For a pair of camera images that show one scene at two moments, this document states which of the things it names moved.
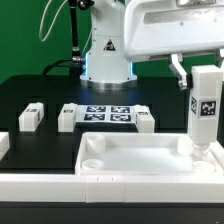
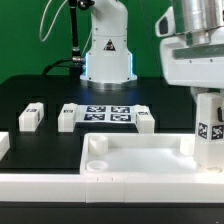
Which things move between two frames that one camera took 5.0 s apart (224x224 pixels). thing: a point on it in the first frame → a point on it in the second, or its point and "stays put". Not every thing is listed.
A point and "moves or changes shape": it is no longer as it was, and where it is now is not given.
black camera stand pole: (77, 66) stays put
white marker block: (205, 105) moves or changes shape
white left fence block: (4, 143) stays put
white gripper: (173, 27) → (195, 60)
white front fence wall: (111, 188) stays put
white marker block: (32, 117) stays put
